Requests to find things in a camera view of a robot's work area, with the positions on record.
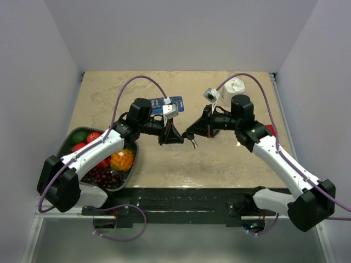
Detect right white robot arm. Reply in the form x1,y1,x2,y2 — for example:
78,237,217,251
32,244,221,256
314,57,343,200
183,90,336,232

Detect purple grapes bunch front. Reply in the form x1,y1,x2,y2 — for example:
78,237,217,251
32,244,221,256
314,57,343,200
81,168,125,190

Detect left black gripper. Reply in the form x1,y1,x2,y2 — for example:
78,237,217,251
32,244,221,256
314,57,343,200
139,114,184,146

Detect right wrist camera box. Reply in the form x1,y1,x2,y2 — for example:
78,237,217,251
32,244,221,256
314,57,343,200
203,88,219,113

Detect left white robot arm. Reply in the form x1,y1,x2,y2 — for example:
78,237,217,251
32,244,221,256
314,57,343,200
37,98,184,215

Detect orange spiky fruit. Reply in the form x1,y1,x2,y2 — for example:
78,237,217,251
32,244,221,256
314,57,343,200
110,148,134,171

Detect white paper roll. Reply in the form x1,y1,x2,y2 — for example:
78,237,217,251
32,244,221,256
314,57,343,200
222,77,246,106

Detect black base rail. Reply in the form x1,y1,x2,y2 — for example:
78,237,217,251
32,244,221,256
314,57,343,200
82,188,261,228

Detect red strawberries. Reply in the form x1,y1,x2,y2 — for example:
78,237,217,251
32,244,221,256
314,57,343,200
95,159,110,168

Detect red apple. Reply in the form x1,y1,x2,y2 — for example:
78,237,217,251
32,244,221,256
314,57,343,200
86,131,101,144
72,142,87,152

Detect green lime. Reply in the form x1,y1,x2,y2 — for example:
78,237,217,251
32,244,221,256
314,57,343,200
71,131,89,146

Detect blue blister card package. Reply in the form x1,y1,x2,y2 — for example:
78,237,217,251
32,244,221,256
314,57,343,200
149,96,184,115

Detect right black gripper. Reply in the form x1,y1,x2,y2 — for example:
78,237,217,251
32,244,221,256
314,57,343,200
186,104,240,139

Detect red box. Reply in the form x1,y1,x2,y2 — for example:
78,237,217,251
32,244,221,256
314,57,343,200
265,124,276,136

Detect dark green fruit tray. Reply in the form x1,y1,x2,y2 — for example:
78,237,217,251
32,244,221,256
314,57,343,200
57,127,139,192

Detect bunch of black keys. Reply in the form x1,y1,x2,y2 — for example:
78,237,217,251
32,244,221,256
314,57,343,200
182,131,198,149

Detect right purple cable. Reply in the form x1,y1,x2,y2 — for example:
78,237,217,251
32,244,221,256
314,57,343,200
215,73,351,236

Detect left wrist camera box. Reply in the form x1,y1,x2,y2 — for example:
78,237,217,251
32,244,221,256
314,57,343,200
162,104,179,126

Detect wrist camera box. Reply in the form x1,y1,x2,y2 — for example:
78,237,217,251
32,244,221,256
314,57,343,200
203,88,219,113
162,104,179,126

